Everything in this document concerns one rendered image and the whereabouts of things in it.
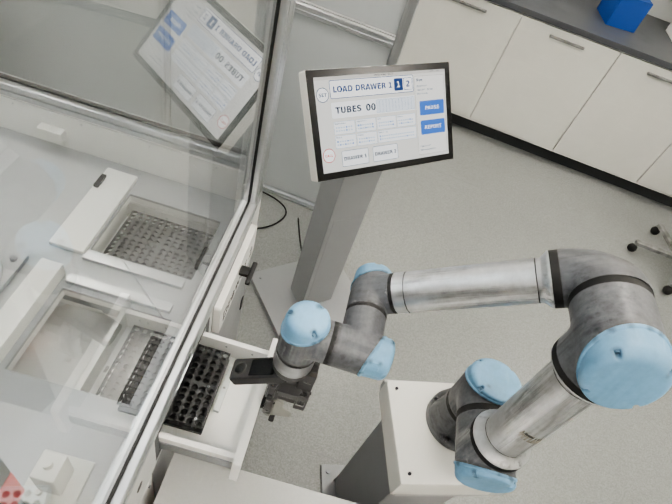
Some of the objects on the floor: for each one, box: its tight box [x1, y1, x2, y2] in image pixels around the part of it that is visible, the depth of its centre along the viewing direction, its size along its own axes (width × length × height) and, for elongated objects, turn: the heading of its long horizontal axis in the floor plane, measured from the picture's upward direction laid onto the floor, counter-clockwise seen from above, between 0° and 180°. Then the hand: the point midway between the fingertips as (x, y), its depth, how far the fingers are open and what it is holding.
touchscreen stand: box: [251, 171, 382, 339], centre depth 199 cm, size 50×45×102 cm
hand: (267, 402), depth 108 cm, fingers closed on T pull, 3 cm apart
